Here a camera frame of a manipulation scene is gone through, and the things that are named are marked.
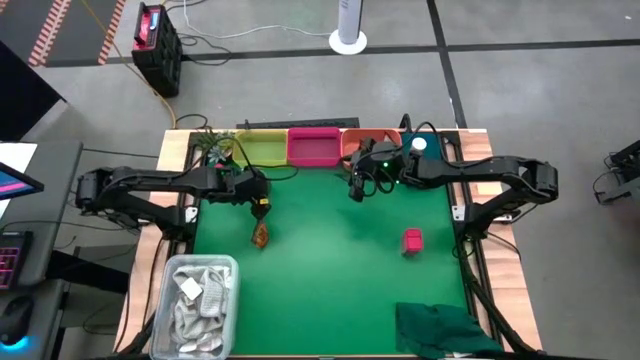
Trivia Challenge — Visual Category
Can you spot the dark green cloth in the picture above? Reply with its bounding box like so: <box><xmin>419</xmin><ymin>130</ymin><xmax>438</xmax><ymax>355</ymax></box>
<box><xmin>394</xmin><ymin>301</ymin><xmax>504</xmax><ymax>360</ymax></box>

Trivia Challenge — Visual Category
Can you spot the grey desk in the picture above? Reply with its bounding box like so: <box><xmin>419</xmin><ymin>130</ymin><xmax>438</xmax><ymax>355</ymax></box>
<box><xmin>0</xmin><ymin>139</ymin><xmax>84</xmax><ymax>360</ymax></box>

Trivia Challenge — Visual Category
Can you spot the black partition panel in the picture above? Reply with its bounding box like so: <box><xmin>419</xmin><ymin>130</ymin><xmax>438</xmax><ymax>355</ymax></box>
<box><xmin>0</xmin><ymin>39</ymin><xmax>67</xmax><ymax>142</ymax></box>

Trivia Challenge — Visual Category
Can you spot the white square tag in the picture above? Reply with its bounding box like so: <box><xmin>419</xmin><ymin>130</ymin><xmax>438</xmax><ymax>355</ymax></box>
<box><xmin>179</xmin><ymin>277</ymin><xmax>204</xmax><ymax>301</ymax></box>

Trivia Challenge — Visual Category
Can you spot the yellow floor cable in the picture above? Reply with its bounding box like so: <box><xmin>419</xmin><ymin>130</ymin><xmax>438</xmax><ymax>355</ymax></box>
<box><xmin>79</xmin><ymin>0</ymin><xmax>179</xmax><ymax>130</ymax></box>

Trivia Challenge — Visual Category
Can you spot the taco mix seasoning packet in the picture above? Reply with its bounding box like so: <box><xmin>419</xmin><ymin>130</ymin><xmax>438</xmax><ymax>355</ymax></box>
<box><xmin>251</xmin><ymin>219</ymin><xmax>270</xmax><ymax>250</ymax></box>

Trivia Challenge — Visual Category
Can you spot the black equipment with cables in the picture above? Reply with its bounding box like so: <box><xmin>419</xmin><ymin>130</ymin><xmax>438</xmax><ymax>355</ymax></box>
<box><xmin>593</xmin><ymin>139</ymin><xmax>640</xmax><ymax>206</ymax></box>

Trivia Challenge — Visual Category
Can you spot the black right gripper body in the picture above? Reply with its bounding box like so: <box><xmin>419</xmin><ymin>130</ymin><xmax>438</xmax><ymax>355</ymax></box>
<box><xmin>362</xmin><ymin>142</ymin><xmax>407</xmax><ymax>187</ymax></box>

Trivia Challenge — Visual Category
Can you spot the white paper sheet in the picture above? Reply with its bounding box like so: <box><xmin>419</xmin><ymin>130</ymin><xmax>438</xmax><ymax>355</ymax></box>
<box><xmin>0</xmin><ymin>142</ymin><xmax>39</xmax><ymax>174</ymax></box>

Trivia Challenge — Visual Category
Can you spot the black computer mouse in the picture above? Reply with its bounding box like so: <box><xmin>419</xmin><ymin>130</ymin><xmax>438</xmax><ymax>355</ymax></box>
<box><xmin>0</xmin><ymin>294</ymin><xmax>35</xmax><ymax>346</ymax></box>

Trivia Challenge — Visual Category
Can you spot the computer monitor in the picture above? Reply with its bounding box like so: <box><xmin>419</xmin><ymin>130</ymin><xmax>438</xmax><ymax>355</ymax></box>
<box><xmin>0</xmin><ymin>160</ymin><xmax>45</xmax><ymax>201</ymax></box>

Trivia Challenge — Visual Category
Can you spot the red-lid spice container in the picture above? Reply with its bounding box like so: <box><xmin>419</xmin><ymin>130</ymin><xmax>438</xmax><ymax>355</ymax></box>
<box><xmin>401</xmin><ymin>228</ymin><xmax>425</xmax><ymax>258</ymax></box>

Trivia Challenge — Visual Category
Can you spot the white floor cable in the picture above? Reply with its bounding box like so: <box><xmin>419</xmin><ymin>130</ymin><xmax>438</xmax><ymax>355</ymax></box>
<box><xmin>182</xmin><ymin>0</ymin><xmax>334</xmax><ymax>41</ymax></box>

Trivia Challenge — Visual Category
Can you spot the white tower fan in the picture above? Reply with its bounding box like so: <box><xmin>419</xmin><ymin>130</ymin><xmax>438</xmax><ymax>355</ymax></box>
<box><xmin>328</xmin><ymin>0</ymin><xmax>369</xmax><ymax>56</ymax></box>

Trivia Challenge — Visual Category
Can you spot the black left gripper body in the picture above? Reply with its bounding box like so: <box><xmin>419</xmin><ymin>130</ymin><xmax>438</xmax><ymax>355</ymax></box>
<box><xmin>234</xmin><ymin>169</ymin><xmax>272</xmax><ymax>204</ymax></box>

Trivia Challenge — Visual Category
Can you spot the pink plastic bin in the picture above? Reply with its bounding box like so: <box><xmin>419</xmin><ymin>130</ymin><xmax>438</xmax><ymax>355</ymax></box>
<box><xmin>287</xmin><ymin>126</ymin><xmax>343</xmax><ymax>168</ymax></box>

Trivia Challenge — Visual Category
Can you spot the grey crumpled towel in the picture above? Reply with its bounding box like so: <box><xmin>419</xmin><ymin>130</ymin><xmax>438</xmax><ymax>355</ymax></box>
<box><xmin>169</xmin><ymin>264</ymin><xmax>233</xmax><ymax>354</ymax></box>

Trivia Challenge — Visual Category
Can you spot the backlit black keyboard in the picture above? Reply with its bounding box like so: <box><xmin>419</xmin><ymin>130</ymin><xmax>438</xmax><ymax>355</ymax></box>
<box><xmin>0</xmin><ymin>230</ymin><xmax>34</xmax><ymax>291</ymax></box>

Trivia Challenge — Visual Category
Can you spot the black and red crate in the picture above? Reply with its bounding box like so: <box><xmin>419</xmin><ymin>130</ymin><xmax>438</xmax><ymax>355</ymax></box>
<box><xmin>131</xmin><ymin>2</ymin><xmax>184</xmax><ymax>99</ymax></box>

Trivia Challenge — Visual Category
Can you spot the blue plastic bin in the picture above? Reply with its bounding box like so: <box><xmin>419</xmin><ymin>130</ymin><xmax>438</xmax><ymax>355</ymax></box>
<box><xmin>401</xmin><ymin>130</ymin><xmax>446</xmax><ymax>162</ymax></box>

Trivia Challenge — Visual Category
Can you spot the orange plastic bin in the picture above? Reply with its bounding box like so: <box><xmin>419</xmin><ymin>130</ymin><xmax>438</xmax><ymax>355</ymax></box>
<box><xmin>339</xmin><ymin>127</ymin><xmax>404</xmax><ymax>173</ymax></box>

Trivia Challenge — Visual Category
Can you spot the green table mat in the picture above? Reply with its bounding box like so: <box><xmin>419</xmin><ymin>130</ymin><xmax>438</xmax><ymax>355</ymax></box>
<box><xmin>192</xmin><ymin>130</ymin><xmax>471</xmax><ymax>357</ymax></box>

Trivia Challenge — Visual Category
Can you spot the clear plastic storage bin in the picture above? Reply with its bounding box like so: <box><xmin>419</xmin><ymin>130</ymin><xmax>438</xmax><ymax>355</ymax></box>
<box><xmin>149</xmin><ymin>253</ymin><xmax>241</xmax><ymax>360</ymax></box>

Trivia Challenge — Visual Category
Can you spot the small succulent plant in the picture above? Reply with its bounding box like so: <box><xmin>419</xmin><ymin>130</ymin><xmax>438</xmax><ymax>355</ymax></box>
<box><xmin>192</xmin><ymin>129</ymin><xmax>236</xmax><ymax>166</ymax></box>

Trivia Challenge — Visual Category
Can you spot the black power strip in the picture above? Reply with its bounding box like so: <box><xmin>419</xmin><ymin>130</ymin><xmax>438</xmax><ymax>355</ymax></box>
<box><xmin>236</xmin><ymin>117</ymin><xmax>360</xmax><ymax>130</ymax></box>

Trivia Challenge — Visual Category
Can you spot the yellow-green plastic bin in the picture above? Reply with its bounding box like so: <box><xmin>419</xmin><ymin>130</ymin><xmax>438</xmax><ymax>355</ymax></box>
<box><xmin>232</xmin><ymin>128</ymin><xmax>290</xmax><ymax>170</ymax></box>

